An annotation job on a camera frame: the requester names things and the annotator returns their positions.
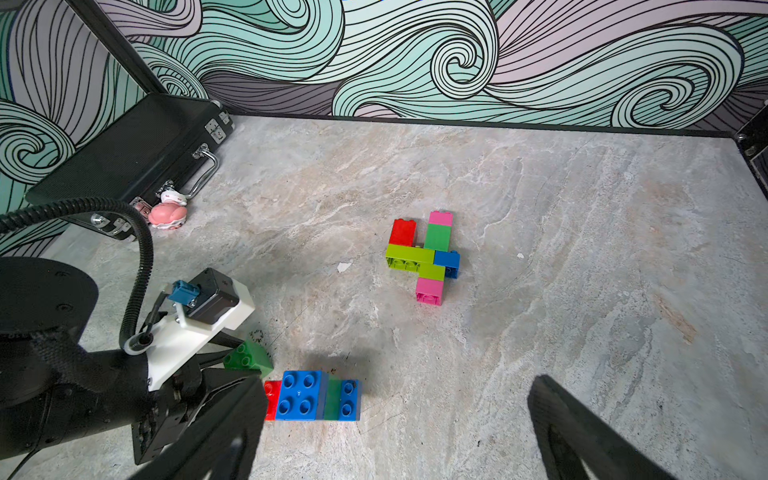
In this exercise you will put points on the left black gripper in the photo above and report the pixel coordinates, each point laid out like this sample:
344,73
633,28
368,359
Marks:
194,389

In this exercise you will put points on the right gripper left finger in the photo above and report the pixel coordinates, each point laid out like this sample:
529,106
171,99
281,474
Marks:
220,445

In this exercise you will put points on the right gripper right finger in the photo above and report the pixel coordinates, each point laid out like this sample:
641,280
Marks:
574,443

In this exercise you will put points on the green lego brick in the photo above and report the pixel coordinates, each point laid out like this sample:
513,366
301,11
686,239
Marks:
333,399
438,237
249,356

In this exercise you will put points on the red long lego brick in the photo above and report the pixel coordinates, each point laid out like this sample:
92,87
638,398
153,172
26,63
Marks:
272,390

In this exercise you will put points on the blue lego brick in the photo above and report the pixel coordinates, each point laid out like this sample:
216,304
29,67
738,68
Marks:
350,401
450,261
302,396

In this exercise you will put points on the blue lego brick back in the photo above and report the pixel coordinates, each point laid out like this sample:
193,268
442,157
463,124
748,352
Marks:
350,401

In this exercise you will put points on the lime small lego brick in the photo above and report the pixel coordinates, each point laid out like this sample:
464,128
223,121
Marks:
432,272

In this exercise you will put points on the lime long lego brick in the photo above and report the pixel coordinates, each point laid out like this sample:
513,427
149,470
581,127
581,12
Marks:
407,258

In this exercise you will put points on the pink lego brick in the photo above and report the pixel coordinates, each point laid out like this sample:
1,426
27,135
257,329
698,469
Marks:
429,291

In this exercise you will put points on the blue lego brick front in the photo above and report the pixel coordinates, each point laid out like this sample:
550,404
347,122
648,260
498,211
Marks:
450,261

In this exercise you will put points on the magenta lego brick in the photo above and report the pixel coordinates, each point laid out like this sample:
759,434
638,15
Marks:
441,218

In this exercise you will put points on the red square lego brick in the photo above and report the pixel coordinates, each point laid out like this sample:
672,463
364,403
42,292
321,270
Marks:
403,233

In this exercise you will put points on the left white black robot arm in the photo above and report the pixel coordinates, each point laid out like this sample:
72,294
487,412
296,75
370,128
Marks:
53,391

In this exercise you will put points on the pink small toy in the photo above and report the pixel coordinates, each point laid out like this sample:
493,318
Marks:
171,212

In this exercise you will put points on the black case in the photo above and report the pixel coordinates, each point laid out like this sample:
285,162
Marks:
161,143

